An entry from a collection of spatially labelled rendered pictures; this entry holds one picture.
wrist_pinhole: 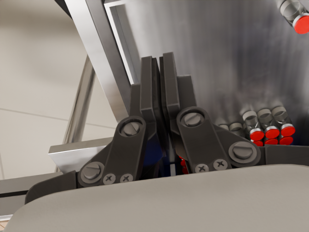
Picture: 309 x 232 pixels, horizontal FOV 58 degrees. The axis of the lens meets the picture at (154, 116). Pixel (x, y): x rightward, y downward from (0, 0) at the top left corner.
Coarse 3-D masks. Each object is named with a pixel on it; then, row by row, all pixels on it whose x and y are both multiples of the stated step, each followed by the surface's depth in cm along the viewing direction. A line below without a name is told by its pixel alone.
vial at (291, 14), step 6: (288, 0) 32; (294, 0) 31; (282, 6) 32; (288, 6) 31; (294, 6) 31; (300, 6) 30; (282, 12) 32; (288, 12) 31; (294, 12) 30; (300, 12) 30; (306, 12) 30; (288, 18) 31; (294, 18) 30; (294, 24) 30
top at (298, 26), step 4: (304, 16) 29; (308, 16) 29; (300, 20) 29; (304, 20) 29; (308, 20) 29; (296, 24) 29; (300, 24) 30; (304, 24) 30; (308, 24) 30; (296, 28) 30; (300, 28) 30; (304, 28) 30; (308, 28) 30; (300, 32) 30; (304, 32) 30
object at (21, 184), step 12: (0, 180) 64; (12, 180) 63; (24, 180) 63; (36, 180) 62; (0, 192) 62; (12, 192) 61; (24, 192) 60; (0, 204) 59; (12, 204) 59; (0, 216) 57; (0, 228) 62
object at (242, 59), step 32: (128, 0) 29; (160, 0) 32; (192, 0) 32; (224, 0) 32; (256, 0) 32; (128, 32) 35; (160, 32) 35; (192, 32) 35; (224, 32) 35; (256, 32) 35; (288, 32) 35; (128, 64) 35; (192, 64) 38; (224, 64) 38; (256, 64) 38; (288, 64) 39; (224, 96) 42; (256, 96) 43; (288, 96) 43; (160, 160) 51
